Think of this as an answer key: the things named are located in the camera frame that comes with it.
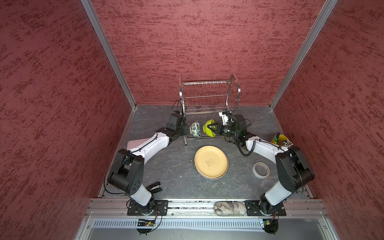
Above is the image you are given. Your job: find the yellow pencil cup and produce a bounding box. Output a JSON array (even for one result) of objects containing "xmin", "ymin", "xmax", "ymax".
[{"xmin": 271, "ymin": 133, "xmax": 294, "ymax": 148}]

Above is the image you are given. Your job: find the green leaf pattern bowl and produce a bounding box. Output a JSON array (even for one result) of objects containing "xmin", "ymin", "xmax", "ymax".
[{"xmin": 190, "ymin": 121, "xmax": 201, "ymax": 138}]

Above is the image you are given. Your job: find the yellow bear plate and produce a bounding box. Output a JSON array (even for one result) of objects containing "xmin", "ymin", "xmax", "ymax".
[{"xmin": 194, "ymin": 146, "xmax": 229, "ymax": 179}]

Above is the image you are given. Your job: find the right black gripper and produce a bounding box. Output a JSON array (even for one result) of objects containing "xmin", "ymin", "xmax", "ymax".
[{"xmin": 207, "ymin": 122, "xmax": 239, "ymax": 138}]

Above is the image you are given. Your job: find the chrome two-tier dish rack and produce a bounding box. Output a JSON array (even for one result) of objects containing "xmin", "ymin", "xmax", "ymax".
[{"xmin": 179, "ymin": 74, "xmax": 241, "ymax": 145}]

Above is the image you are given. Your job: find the lime green bowl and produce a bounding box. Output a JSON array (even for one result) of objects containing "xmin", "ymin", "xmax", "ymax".
[{"xmin": 203, "ymin": 119, "xmax": 216, "ymax": 138}]

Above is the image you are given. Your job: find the aluminium front rail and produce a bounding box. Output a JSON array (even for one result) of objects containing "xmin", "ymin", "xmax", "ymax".
[{"xmin": 85, "ymin": 198, "xmax": 329, "ymax": 219}]

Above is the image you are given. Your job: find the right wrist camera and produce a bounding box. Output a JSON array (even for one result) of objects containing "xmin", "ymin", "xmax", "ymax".
[{"xmin": 219, "ymin": 111, "xmax": 232, "ymax": 126}]

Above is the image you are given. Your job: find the grey marbled stone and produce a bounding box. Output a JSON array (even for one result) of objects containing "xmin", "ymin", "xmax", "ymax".
[{"xmin": 214, "ymin": 201, "xmax": 247, "ymax": 217}]

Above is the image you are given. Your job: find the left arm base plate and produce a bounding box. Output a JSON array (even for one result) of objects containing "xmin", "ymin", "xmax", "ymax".
[{"xmin": 127, "ymin": 200, "xmax": 169, "ymax": 216}]

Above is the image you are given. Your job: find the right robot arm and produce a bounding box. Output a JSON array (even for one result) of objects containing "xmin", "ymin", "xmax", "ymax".
[{"xmin": 203, "ymin": 113, "xmax": 315, "ymax": 216}]

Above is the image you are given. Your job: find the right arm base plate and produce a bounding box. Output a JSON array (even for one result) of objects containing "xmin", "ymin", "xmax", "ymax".
[{"xmin": 245, "ymin": 200, "xmax": 287, "ymax": 217}]

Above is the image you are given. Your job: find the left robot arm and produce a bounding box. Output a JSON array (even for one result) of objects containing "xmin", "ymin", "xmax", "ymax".
[{"xmin": 106, "ymin": 111, "xmax": 186, "ymax": 214}]

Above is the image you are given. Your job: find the tape roll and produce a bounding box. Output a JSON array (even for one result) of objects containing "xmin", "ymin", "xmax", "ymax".
[{"xmin": 252, "ymin": 162, "xmax": 270, "ymax": 179}]

